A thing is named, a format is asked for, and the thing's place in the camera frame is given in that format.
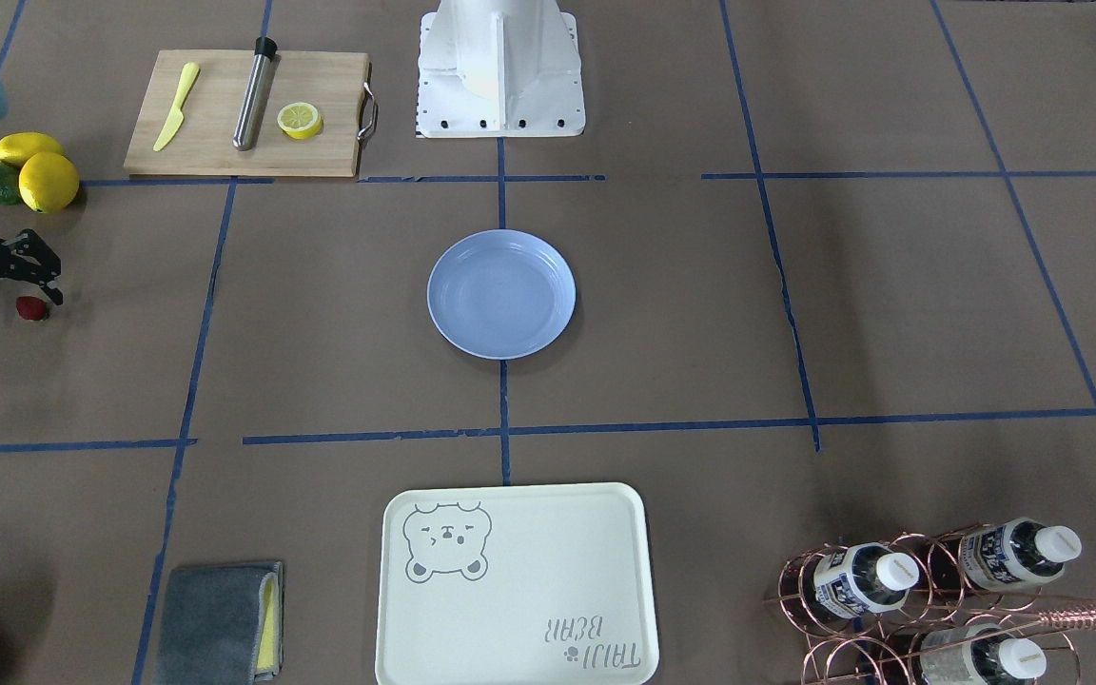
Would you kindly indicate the red strawberry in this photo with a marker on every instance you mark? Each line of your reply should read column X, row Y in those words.
column 31, row 309

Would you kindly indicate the blue plastic plate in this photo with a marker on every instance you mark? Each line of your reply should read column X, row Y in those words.
column 501, row 294

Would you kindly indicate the whole yellow lemon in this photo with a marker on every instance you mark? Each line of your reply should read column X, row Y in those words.
column 48, row 182

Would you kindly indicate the yellow plastic knife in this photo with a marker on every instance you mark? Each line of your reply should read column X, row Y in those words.
column 175, row 115

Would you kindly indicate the lemon half slice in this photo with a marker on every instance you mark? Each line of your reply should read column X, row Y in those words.
column 300, row 121

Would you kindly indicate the steel cylinder black cap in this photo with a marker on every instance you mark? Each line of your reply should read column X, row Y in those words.
column 250, row 116

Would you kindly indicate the wooden cutting board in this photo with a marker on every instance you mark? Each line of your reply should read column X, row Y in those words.
column 334, row 82

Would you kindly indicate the grey folded cloth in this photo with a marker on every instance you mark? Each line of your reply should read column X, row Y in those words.
column 222, row 624

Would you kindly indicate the cream bear tray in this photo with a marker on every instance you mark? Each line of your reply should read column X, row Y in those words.
column 532, row 584

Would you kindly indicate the tea bottle white cap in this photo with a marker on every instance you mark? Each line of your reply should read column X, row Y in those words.
column 862, row 580

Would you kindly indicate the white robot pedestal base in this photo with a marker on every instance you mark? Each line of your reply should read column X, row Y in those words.
column 499, row 69

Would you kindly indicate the copper wire bottle rack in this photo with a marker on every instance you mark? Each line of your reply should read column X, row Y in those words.
column 884, row 648

